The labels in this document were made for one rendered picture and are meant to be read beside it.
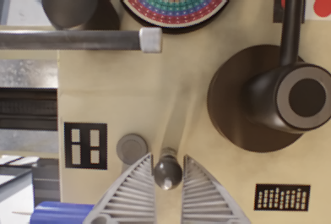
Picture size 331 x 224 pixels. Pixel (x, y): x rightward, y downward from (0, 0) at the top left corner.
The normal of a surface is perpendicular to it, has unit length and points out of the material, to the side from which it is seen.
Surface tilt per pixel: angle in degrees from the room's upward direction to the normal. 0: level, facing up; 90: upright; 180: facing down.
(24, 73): 90
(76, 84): 90
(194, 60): 90
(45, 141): 90
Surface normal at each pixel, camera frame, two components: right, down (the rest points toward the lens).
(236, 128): -0.02, 0.06
